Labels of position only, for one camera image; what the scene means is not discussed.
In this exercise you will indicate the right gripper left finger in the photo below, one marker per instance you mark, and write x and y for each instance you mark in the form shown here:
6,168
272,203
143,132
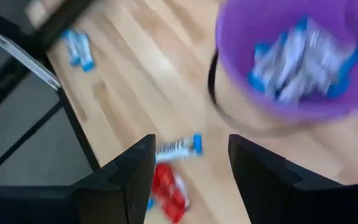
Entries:
120,193

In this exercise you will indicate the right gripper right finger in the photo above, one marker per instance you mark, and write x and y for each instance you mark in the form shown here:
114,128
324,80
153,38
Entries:
269,193

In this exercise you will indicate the red KitKat bar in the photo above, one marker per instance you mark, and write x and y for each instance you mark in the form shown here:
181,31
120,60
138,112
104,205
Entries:
169,189

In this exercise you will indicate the black metal table frame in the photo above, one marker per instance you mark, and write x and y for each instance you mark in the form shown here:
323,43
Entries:
64,18

